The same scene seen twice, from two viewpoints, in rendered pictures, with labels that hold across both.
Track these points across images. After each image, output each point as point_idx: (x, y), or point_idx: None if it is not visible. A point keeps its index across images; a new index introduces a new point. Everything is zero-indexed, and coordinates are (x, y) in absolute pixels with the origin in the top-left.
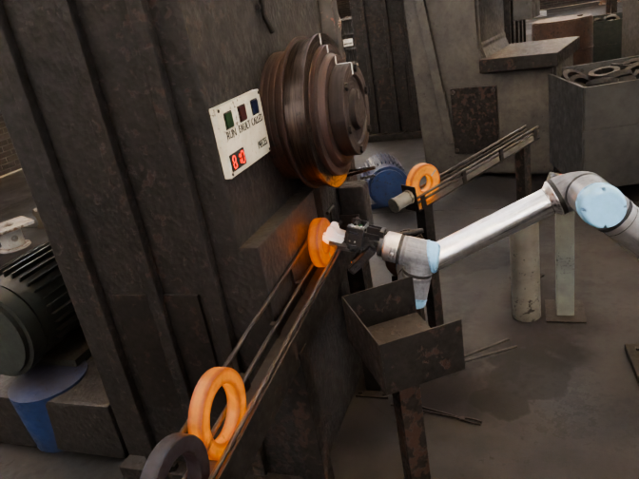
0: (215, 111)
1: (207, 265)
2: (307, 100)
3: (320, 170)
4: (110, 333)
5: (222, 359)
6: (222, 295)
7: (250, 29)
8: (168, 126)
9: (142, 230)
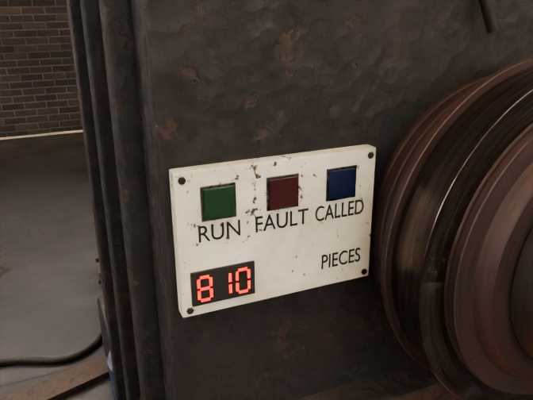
0: (172, 179)
1: None
2: (458, 218)
3: (446, 375)
4: (117, 382)
5: None
6: None
7: (421, 15)
8: (119, 171)
9: (128, 296)
